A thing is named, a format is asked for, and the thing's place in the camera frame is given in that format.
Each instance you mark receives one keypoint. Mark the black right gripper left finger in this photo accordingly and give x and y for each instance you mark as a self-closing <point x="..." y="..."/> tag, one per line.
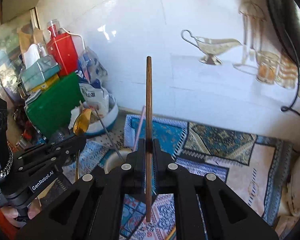
<point x="90" y="209"/>

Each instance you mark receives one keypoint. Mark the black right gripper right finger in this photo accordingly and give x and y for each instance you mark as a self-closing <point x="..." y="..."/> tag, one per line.
<point x="205" y="207"/>

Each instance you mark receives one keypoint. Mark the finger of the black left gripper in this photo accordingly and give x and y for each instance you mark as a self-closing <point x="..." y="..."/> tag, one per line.
<point x="64" y="140"/>
<point x="37" y="159"/>

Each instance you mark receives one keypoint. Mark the gold metal spoon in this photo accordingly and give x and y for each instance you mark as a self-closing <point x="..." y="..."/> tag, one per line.
<point x="81" y="125"/>

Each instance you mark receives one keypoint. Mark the grey metal chopstick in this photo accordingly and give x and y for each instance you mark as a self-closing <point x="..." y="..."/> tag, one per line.
<point x="108" y="135"/>

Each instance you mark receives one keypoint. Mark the yellow chopstick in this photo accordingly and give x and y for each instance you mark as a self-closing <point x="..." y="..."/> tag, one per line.
<point x="172" y="234"/>

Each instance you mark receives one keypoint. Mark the dark brown wooden chopstick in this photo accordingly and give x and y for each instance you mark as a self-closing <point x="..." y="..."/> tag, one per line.
<point x="148" y="156"/>

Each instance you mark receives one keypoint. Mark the person's left hand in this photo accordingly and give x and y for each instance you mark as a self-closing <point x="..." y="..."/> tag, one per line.
<point x="30" y="211"/>

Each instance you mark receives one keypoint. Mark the green plastic box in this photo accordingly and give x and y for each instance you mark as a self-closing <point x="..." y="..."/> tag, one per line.
<point x="52" y="109"/>

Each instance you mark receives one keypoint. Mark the white blue round bowl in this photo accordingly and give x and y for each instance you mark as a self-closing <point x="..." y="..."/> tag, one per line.
<point x="106" y="120"/>

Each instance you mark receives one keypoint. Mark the white ceramic utensil cup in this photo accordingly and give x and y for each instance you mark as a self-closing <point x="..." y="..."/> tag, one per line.
<point x="114" y="161"/>

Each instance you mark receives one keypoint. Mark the patterned patchwork table mat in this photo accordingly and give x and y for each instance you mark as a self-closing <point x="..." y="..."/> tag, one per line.
<point x="254" y="166"/>

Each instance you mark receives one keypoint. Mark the white blue flour bag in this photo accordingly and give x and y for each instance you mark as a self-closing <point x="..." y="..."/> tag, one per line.
<point x="91" y="75"/>

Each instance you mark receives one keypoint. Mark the teal tissue box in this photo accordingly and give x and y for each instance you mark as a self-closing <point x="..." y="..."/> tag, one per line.
<point x="39" y="72"/>

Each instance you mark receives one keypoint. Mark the red tin box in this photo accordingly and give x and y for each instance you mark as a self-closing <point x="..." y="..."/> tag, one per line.
<point x="63" y="50"/>

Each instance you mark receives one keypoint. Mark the red spice canister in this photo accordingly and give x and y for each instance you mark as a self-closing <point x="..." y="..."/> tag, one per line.
<point x="53" y="26"/>

